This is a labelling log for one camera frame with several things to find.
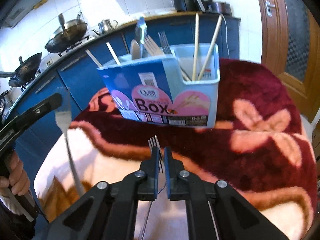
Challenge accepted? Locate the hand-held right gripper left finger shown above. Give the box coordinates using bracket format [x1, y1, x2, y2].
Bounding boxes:
[35, 147, 160, 240]

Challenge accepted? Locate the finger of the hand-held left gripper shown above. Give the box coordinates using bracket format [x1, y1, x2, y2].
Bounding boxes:
[14, 93, 63, 130]

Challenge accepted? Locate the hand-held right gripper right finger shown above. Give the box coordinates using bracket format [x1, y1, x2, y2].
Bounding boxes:
[164, 147, 288, 240]

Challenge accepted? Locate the pale wooden chopstick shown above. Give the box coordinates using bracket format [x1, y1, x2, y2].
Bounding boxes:
[106, 42, 121, 65]
[85, 49, 103, 68]

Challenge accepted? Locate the light blue utensil box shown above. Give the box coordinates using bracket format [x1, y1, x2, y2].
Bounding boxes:
[97, 44, 221, 128]

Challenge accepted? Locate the silver metal spoon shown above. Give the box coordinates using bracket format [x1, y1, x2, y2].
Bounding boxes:
[134, 17, 147, 58]

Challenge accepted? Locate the person's left forearm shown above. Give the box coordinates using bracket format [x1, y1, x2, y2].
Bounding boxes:
[0, 187, 35, 240]

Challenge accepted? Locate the person's left hand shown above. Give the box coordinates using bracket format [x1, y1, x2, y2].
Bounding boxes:
[0, 152, 30, 196]

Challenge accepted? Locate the blue kitchen cabinet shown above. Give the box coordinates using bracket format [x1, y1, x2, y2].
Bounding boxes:
[5, 14, 242, 230]

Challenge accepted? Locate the gas stove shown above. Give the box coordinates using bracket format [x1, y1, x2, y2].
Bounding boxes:
[20, 36, 90, 92]

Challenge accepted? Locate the maroon and cream floral blanket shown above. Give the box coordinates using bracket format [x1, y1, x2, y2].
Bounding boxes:
[34, 59, 319, 240]

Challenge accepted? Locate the grey range hood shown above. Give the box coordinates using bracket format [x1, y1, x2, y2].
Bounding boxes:
[0, 0, 77, 29]

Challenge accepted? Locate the steel kettle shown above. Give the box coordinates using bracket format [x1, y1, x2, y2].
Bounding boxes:
[91, 19, 118, 36]

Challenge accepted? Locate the wooden door with glass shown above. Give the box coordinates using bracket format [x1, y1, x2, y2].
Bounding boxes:
[252, 0, 320, 124]

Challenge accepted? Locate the black air fryer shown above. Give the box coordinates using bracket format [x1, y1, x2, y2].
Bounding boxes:
[174, 0, 200, 12]

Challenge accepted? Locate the dark rice cooker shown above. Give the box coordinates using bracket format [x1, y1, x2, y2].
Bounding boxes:
[211, 1, 232, 15]

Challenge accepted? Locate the black wok with long handle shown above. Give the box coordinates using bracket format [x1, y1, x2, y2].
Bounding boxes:
[0, 52, 42, 87]

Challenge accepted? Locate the white power cable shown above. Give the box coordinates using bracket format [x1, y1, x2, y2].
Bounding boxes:
[221, 15, 231, 59]

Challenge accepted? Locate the metal door handle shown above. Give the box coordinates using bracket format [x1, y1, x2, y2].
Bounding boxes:
[265, 1, 275, 18]

